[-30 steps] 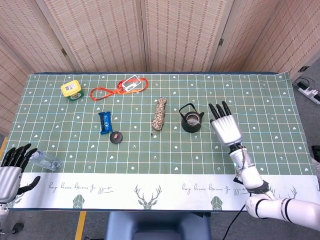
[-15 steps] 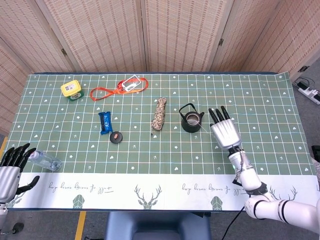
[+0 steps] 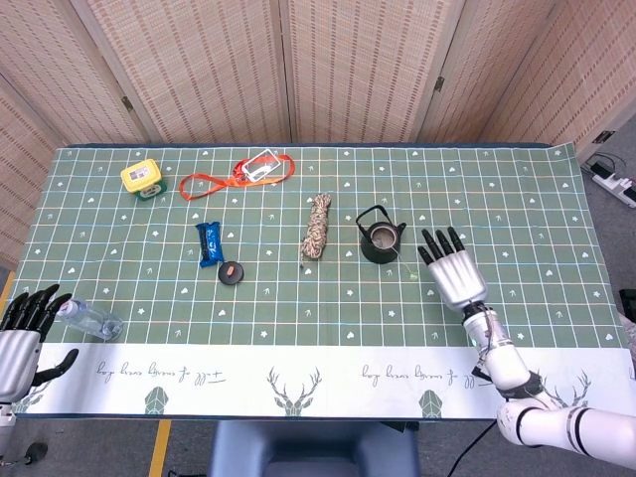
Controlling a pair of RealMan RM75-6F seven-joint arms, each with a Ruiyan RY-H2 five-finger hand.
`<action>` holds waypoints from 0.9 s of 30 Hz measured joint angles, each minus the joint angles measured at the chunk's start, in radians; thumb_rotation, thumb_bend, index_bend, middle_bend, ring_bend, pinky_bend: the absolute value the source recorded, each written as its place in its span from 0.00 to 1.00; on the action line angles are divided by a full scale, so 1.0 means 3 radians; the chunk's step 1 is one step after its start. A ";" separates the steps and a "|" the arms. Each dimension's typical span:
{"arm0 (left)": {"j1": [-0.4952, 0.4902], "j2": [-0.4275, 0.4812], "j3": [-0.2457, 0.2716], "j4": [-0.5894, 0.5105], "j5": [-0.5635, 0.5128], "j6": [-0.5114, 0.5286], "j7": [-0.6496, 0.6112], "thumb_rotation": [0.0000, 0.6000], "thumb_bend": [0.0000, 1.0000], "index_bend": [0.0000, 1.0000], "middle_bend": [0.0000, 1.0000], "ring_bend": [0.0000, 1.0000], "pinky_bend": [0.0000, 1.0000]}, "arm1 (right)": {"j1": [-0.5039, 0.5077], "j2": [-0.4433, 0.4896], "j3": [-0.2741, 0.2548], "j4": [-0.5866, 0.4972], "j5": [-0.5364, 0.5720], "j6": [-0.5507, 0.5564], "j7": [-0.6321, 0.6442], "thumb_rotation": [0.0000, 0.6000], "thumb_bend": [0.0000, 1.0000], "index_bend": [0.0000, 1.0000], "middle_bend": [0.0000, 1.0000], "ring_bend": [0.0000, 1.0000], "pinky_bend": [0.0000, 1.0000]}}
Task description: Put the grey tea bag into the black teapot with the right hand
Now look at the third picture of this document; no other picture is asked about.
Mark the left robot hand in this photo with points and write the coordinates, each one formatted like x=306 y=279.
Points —
x=15 y=345

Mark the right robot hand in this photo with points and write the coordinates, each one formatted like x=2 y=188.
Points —
x=457 y=280

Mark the grey tea bag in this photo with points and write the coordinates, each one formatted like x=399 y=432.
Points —
x=383 y=242

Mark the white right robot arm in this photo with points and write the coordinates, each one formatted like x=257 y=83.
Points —
x=512 y=367

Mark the black teapot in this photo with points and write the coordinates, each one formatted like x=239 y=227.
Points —
x=380 y=254

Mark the small black round lid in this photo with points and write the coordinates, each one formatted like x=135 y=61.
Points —
x=231 y=274

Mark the clear plastic bottle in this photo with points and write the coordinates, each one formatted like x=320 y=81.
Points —
x=89 y=320

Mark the black caster wheel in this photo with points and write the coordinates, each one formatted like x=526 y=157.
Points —
x=36 y=452

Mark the green grid deer tablecloth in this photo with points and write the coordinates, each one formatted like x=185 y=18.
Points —
x=318 y=308

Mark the white power strip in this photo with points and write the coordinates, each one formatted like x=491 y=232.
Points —
x=616 y=186

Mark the yellow-lidded green tub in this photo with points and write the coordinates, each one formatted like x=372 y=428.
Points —
x=141 y=176

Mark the blue grey chair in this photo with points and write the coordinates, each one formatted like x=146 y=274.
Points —
x=313 y=447

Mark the blue snack packet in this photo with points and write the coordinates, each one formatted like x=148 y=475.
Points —
x=210 y=243

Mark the clear badge holder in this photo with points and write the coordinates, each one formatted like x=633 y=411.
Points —
x=261 y=166

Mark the woven folding screen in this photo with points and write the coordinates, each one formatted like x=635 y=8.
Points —
x=208 y=69

